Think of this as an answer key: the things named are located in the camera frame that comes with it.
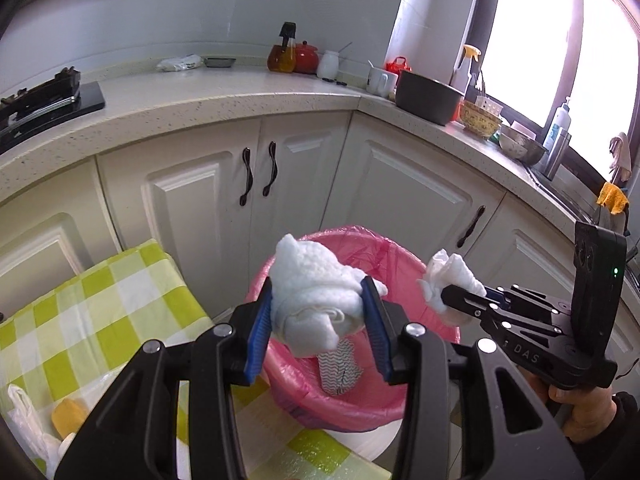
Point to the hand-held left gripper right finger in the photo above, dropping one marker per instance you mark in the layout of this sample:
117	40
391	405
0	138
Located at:
377	332

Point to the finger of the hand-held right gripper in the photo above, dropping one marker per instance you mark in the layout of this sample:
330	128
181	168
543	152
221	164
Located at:
465	302
530	297

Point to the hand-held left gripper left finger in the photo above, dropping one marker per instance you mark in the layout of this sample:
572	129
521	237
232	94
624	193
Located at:
257	332

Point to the small white tissue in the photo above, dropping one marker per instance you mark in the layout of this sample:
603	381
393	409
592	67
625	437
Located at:
450	270

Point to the zigzag patterned wrapper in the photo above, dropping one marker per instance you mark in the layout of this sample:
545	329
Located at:
340	370

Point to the trash bin with pink bag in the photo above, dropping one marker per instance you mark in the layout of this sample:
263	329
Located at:
300	387

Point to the large white paper towel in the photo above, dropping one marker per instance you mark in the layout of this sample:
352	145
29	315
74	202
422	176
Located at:
320	285

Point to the yellow sponge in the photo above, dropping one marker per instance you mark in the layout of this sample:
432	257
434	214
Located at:
67	415

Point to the white plastic bag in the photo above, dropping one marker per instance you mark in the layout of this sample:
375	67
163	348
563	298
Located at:
25	420

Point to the person's right forearm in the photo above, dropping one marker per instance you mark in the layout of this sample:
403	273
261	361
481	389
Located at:
625	430

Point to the person's right hand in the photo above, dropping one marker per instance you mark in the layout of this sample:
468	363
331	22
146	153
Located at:
587	410

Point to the white cabinet door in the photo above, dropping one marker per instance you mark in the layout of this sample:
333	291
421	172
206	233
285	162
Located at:
305	160
40	240
190	220
400	185
530	255

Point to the yellow cloth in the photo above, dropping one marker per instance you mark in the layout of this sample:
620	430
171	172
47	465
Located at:
612	197

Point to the steel cup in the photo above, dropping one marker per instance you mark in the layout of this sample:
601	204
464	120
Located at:
555	157

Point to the beige hanging cloth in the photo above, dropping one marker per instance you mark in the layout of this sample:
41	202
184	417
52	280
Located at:
621	155

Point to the steel bowl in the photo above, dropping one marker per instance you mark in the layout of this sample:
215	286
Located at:
522	146

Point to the green checked tablecloth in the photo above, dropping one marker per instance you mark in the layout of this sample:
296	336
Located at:
100	300

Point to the white pump bottle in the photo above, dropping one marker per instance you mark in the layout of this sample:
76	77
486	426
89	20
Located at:
559	122

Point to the yellow patterned bowl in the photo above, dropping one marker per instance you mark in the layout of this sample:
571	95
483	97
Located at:
479	122

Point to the black cooking pot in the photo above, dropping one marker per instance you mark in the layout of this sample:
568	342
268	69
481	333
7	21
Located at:
427	100

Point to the spray bottle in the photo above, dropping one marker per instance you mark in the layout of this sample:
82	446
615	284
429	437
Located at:
467	67

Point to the white mug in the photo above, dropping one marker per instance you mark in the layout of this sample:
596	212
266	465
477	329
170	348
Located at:
380	82

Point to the red container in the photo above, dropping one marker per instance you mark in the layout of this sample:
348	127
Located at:
398	65

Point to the window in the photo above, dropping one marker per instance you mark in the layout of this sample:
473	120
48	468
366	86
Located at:
530	35

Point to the white jar with spoon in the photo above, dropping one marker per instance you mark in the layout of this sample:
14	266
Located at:
328	65

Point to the small metal dish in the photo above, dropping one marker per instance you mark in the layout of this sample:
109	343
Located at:
220	62

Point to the oil bottle with black spout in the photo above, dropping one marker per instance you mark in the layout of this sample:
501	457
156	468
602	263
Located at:
282	57

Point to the red lidded pot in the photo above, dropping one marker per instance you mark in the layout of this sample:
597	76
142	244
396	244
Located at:
306	59

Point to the white printed packet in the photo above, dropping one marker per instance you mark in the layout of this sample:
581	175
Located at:
180	62

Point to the black gas stove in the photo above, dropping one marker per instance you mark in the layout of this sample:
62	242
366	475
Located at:
50	97

